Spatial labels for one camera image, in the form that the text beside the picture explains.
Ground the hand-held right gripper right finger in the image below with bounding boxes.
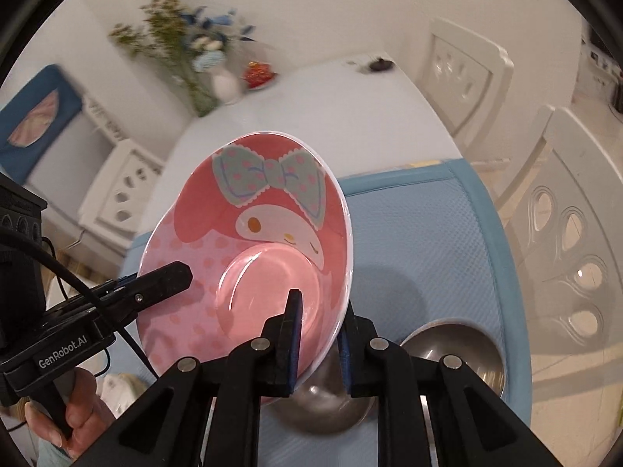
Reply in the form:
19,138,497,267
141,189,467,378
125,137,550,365
338,312,553,467

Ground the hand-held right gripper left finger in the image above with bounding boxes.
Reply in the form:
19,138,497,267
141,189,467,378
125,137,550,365
97,289,303,467

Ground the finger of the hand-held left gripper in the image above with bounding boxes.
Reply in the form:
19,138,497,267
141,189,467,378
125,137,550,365
92,260,194,323

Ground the pink steel bowl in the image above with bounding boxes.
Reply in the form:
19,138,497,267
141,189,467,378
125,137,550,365
265,345,378,433

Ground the pink cartoon bowl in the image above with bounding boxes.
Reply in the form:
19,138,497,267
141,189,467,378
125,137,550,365
136,130,354,407

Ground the blue steel bowl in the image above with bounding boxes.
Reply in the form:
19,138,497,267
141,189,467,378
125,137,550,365
399,320,507,400

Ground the person's left hand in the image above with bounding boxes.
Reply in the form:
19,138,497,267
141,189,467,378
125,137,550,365
24,367,118,460

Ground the white dining chair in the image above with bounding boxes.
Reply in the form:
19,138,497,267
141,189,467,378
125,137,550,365
496,104,623,400
78,139,166,254
421,17,514,166

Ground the light blue quilted mat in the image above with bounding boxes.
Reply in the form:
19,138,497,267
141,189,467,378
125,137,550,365
119,158,533,467

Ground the grey refrigerator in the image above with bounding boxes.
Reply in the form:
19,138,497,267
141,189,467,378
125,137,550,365
22,97,118,239

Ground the white carved shelf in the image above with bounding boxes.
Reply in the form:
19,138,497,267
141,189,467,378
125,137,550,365
83,95,127,144

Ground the glass vase with wildflowers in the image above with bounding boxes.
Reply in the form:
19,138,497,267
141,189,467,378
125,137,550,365
108,0,220,118

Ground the white vase with blue flowers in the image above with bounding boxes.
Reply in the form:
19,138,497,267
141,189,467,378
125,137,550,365
182,6,256,103

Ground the red lidded teacup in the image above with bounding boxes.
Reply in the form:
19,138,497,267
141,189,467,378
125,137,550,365
242,61,278,91

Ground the blue fridge cover cloth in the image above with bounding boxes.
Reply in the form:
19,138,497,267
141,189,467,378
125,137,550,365
0,64,83,188

